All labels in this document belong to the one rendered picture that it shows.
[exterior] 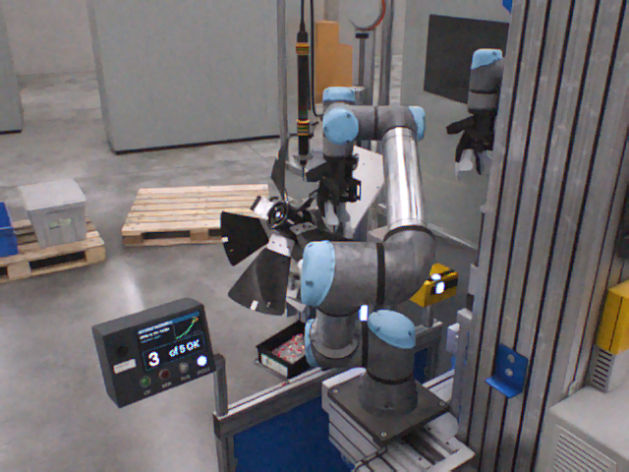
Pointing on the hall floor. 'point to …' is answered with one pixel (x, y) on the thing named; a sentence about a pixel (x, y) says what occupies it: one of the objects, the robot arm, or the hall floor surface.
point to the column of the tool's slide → (365, 83)
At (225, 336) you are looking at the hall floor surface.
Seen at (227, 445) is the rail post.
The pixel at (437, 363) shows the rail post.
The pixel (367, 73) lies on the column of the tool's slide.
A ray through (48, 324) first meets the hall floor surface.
